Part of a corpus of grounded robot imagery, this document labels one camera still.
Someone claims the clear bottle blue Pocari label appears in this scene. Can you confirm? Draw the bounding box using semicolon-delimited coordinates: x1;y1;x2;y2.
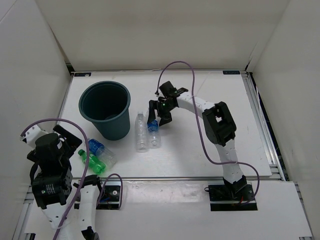
88;138;117;169

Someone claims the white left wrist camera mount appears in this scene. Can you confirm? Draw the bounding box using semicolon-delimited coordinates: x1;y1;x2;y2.
20;124;48;149

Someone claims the green plastic soda bottle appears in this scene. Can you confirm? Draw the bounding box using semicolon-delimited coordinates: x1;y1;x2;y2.
77;149;106;175

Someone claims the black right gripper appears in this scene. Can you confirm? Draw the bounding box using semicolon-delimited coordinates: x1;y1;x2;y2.
147;100;177;127

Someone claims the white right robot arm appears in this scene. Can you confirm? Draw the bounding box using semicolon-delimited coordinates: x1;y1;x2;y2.
147;86;247;200

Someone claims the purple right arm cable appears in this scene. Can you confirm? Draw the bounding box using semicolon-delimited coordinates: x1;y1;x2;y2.
154;60;261;206

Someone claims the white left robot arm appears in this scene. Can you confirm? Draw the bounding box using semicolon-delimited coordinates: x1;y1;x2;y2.
21;125;105;240

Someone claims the clear bottle with blue label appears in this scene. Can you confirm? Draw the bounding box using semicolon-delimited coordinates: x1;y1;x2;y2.
147;119;161;148

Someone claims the clear unlabelled plastic bottle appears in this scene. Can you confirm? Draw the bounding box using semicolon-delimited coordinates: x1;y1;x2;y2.
135;111;148;152

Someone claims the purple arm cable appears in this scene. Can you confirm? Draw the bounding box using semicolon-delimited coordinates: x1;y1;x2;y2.
154;60;261;206
19;117;123;240

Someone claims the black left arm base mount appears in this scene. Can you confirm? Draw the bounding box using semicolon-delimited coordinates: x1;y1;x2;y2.
96;183;123;210

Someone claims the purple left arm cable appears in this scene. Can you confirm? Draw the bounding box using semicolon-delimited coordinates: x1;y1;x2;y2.
19;117;123;240

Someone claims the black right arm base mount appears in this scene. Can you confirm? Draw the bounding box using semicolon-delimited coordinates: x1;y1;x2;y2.
204;184;258;212

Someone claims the dark teal plastic bin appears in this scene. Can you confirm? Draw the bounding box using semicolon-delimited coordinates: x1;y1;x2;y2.
78;81;131;141

